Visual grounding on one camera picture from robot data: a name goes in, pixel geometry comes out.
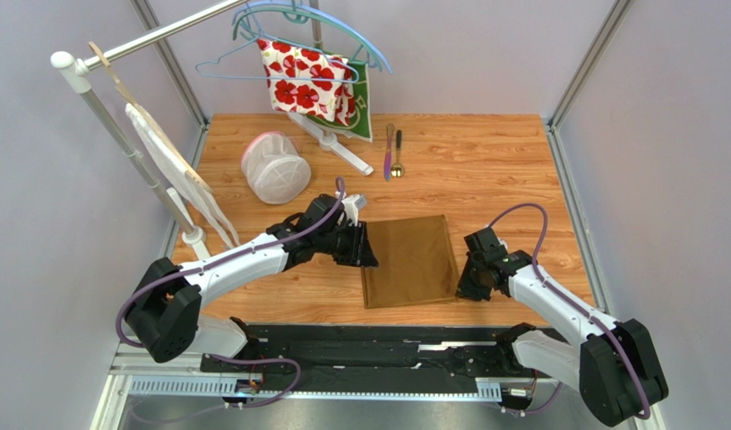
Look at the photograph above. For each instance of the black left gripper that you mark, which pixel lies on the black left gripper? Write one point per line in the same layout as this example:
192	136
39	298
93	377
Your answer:
361	253

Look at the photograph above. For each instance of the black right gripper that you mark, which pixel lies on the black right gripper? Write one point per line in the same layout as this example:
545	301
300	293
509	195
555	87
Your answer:
476	276

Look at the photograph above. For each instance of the brown cloth napkin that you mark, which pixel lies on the brown cloth napkin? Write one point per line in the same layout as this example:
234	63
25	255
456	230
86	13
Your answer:
417	265

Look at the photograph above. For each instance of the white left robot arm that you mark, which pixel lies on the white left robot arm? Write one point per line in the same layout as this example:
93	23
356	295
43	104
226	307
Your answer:
164	314

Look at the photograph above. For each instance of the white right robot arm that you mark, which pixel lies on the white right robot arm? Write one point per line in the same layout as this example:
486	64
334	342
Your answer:
612	364

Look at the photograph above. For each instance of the white mesh laundry basket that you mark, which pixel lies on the white mesh laundry basket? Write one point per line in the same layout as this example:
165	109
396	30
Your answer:
274	170

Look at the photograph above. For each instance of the green patterned cloth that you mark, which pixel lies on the green patterned cloth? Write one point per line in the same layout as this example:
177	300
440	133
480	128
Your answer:
360	123

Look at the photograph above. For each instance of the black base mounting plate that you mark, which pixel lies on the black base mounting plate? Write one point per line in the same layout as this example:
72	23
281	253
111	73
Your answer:
373	359

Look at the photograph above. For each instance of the red floral cloth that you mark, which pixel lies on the red floral cloth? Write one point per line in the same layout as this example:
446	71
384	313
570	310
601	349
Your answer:
333	104

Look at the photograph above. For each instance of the white mesh garment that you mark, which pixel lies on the white mesh garment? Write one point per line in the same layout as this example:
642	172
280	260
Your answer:
206	204

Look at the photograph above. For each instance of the wooden hanger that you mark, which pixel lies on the wooden hanger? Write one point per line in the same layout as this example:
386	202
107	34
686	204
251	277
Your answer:
168	159

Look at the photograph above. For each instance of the teal plastic hanger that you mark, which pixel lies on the teal plastic hanger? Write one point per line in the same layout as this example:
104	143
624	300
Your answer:
282	12

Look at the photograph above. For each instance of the blue plastic hanger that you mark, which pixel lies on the blue plastic hanger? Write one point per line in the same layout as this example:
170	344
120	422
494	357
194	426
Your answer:
336	27

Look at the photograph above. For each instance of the white clothes rack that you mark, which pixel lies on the white clothes rack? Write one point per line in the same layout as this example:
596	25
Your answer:
75	71

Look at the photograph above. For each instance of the gold spoon black handle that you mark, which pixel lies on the gold spoon black handle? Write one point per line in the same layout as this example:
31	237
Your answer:
397	169

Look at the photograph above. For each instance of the purple handled knife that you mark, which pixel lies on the purple handled knife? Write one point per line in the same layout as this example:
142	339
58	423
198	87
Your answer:
390	130

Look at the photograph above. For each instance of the light blue wire hanger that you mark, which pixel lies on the light blue wire hanger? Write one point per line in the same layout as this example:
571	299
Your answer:
285	60

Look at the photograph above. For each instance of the aluminium frame rail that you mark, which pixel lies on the aluminium frame rail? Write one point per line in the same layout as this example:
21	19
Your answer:
184	377

